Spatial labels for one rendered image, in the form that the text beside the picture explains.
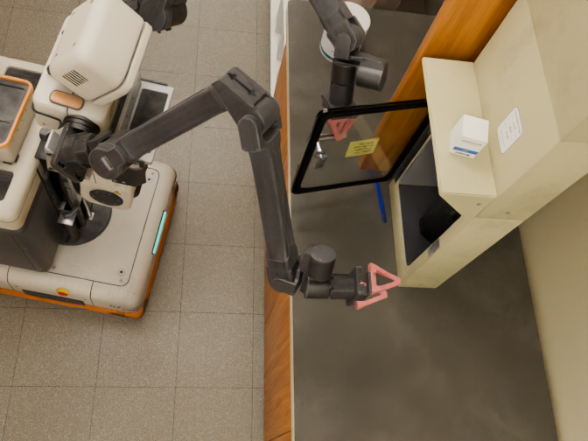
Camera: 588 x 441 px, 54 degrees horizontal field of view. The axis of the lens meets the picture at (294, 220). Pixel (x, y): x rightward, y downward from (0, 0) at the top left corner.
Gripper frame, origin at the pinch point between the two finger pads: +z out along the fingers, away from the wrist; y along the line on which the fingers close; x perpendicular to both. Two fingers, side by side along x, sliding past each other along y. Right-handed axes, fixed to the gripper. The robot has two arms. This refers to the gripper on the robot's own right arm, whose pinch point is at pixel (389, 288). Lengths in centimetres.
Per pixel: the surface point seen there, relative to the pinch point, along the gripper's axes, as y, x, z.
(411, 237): -18.5, 20.8, 14.2
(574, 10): 61, 26, 12
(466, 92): 31.1, 32.3, 9.4
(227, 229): -119, 64, -31
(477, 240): 9.6, 8.6, 18.1
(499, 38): 41, 38, 12
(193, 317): -120, 24, -44
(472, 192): 30.9, 9.0, 7.1
